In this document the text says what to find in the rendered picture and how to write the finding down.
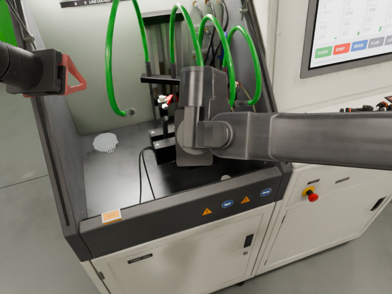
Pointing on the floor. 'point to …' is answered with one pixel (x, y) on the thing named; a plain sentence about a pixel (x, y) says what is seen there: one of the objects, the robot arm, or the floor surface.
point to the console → (331, 177)
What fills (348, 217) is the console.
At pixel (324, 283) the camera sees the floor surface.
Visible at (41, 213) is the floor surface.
